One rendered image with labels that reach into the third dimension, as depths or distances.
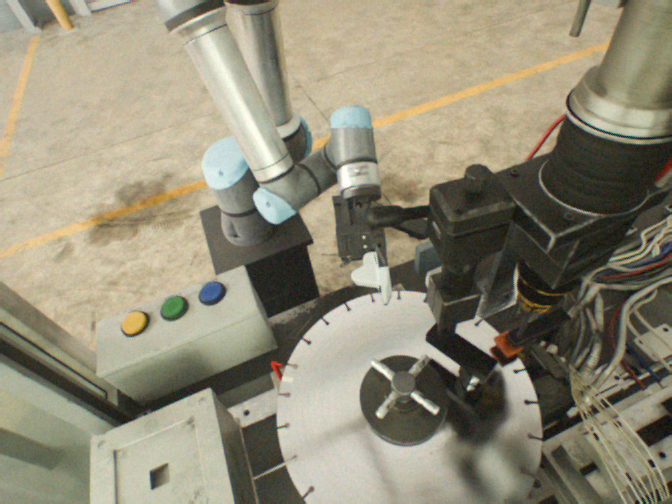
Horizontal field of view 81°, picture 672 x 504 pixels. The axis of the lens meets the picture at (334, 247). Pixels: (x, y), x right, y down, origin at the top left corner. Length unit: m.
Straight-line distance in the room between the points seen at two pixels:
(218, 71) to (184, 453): 0.56
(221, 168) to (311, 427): 0.56
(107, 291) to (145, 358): 1.49
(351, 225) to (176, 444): 0.42
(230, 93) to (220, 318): 0.37
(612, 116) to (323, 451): 0.45
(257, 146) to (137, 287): 1.54
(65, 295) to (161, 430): 1.74
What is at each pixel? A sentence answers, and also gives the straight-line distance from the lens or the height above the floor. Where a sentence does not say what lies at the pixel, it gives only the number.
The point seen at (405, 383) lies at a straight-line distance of 0.50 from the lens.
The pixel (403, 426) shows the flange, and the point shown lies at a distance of 0.53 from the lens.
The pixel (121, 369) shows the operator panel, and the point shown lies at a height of 0.89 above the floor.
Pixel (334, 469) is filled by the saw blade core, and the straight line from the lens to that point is 0.54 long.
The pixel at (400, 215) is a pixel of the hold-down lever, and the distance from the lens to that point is 0.36.
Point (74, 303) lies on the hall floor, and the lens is 2.29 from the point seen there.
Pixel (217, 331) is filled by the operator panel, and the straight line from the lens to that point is 0.73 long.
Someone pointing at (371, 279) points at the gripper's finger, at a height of 0.97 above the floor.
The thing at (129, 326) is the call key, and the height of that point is 0.91.
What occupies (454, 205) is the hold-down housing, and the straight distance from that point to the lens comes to 0.32.
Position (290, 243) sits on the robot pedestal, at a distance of 0.99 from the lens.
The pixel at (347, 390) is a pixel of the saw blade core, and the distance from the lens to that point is 0.56.
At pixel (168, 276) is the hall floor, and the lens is 2.11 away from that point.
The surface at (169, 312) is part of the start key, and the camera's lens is 0.76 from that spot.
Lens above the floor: 1.47
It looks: 49 degrees down
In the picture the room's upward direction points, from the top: 10 degrees counter-clockwise
